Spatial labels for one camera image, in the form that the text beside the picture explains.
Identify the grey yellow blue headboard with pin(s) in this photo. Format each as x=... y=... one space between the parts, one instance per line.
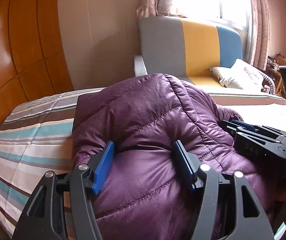
x=185 y=49

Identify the striped bed cover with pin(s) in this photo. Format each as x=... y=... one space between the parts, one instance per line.
x=34 y=138

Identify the orange wooden wardrobe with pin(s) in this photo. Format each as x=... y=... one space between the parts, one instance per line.
x=32 y=61

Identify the white printed pillow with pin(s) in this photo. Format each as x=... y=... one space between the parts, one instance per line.
x=243 y=76

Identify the purple quilted down jacket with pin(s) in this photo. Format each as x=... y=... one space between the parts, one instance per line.
x=144 y=116

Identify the pink patterned curtain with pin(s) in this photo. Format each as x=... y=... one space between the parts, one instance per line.
x=249 y=16

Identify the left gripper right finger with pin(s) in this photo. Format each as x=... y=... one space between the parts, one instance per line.
x=227 y=206

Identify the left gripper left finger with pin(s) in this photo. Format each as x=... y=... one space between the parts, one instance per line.
x=59 y=200

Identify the wooden bedside shelf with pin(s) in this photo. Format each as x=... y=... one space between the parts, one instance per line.
x=273 y=71

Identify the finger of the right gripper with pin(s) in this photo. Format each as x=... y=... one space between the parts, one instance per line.
x=231 y=127
x=264 y=131

